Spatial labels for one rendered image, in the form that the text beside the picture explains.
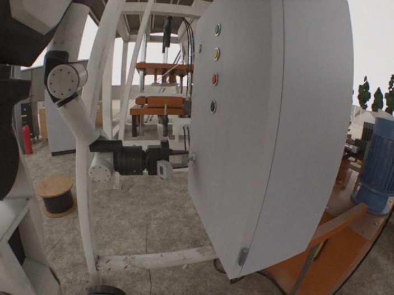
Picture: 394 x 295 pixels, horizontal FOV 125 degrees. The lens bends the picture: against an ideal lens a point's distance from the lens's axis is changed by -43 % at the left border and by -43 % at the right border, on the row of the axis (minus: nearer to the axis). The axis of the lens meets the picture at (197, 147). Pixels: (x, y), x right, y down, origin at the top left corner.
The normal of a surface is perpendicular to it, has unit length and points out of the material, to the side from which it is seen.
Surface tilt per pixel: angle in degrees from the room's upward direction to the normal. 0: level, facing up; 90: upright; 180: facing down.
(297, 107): 90
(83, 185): 87
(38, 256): 90
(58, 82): 101
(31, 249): 90
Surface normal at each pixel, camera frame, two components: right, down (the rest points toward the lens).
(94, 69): 0.27, 0.23
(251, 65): -0.96, 0.02
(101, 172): 0.23, 0.51
